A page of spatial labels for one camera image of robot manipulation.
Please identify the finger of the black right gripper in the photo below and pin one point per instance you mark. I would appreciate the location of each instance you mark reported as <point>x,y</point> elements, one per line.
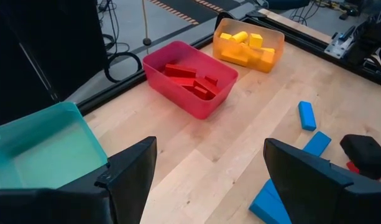
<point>367,155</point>

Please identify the black fabric partition panel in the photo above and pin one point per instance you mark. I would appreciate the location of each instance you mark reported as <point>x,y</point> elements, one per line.
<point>7,62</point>
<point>72,40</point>

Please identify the small yellow wooden block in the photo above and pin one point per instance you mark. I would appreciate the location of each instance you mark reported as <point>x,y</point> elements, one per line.
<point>226,36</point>

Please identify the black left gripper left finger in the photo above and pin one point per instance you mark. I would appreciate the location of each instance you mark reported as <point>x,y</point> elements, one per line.
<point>78,205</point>

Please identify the black aluminium table frame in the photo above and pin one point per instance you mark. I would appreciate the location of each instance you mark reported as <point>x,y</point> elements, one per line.
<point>115,90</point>

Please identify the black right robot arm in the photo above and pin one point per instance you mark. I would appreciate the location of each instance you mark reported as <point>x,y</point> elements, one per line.
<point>370,34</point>

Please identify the long yellow wooden block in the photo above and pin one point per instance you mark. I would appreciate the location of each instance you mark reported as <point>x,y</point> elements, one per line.
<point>233,58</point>

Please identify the yellow wooden cube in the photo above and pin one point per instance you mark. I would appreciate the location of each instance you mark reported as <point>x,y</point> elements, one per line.
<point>256,40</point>

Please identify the red plastic bin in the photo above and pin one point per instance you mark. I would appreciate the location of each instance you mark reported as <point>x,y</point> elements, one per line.
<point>177,99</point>

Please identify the orange plastic bin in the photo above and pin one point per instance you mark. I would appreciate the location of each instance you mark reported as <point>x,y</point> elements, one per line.
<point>271,67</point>

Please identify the silver metal mounting plate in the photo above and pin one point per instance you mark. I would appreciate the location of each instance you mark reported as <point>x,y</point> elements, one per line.
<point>337,46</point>

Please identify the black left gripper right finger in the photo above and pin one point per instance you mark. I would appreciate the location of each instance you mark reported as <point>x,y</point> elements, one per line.
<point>320,199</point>

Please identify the slim blue wooden block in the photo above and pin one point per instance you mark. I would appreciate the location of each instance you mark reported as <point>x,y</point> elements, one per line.
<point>317,143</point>
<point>307,115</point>

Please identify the yellow wooden cylinder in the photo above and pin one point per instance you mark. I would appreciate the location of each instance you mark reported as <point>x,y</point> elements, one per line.
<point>240,36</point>

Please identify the red wooden arch block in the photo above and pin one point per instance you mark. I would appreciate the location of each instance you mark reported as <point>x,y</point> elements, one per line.
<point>201,92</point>

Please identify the teal plastic bin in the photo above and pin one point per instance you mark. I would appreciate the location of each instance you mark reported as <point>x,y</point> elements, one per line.
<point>44,155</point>

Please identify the thick yellow wooden block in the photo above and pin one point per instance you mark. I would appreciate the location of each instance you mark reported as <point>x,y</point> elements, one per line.
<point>267,56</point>

